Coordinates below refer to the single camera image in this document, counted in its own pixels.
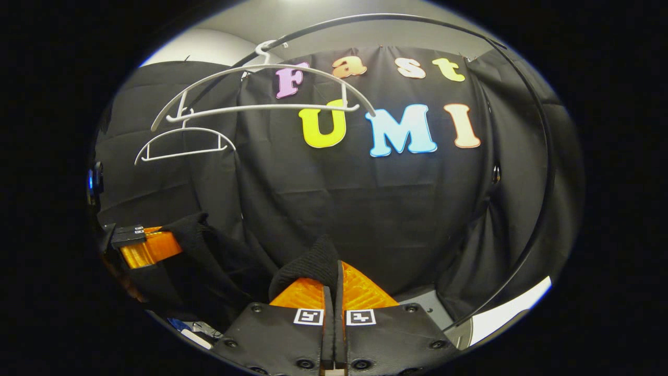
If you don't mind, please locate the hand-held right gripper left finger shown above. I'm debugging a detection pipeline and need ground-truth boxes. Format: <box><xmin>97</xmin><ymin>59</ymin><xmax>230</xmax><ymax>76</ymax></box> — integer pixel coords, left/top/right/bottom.
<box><xmin>210</xmin><ymin>277</ymin><xmax>336</xmax><ymax>376</ymax></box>

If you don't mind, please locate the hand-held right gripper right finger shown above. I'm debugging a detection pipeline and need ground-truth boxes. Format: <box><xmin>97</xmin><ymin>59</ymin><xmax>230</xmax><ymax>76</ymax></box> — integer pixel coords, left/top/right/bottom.
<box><xmin>335</xmin><ymin>260</ymin><xmax>461</xmax><ymax>376</ymax></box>

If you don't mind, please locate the black knit jacket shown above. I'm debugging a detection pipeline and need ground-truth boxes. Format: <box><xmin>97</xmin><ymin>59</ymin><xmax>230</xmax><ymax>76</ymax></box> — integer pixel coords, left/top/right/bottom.
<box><xmin>128</xmin><ymin>210</ymin><xmax>341</xmax><ymax>333</ymax></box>

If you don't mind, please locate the white clothes hanger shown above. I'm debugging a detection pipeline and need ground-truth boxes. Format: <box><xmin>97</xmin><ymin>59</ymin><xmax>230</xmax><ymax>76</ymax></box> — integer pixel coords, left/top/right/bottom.
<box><xmin>150</xmin><ymin>39</ymin><xmax>377</xmax><ymax>133</ymax></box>
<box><xmin>134</xmin><ymin>126</ymin><xmax>237</xmax><ymax>166</ymax></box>

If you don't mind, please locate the black clothes rack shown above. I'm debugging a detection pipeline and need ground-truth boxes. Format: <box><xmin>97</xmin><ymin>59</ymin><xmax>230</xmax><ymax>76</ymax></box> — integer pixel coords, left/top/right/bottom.
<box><xmin>230</xmin><ymin>13</ymin><xmax>557</xmax><ymax>335</ymax></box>

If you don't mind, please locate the black backdrop cloth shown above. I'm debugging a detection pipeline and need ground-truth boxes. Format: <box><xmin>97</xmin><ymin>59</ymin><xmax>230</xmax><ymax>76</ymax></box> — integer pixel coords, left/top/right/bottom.
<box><xmin>94</xmin><ymin>46</ymin><xmax>585</xmax><ymax>335</ymax></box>

